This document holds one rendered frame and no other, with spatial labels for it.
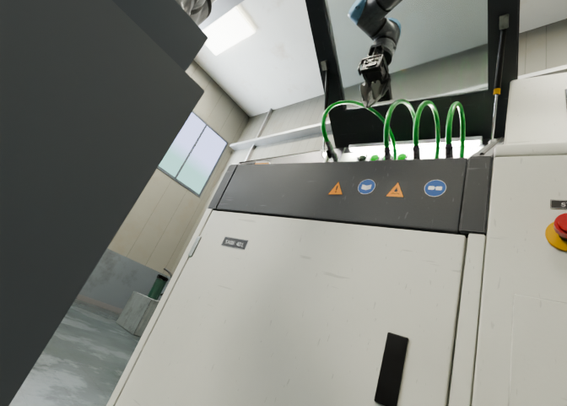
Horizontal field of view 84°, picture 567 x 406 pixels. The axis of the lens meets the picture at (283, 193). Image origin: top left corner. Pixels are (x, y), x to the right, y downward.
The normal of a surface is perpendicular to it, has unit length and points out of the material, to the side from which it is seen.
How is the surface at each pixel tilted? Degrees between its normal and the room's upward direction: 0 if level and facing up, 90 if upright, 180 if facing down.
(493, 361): 90
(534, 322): 90
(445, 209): 90
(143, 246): 90
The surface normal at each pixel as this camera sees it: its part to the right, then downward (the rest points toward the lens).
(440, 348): -0.50, -0.53
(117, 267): 0.73, -0.04
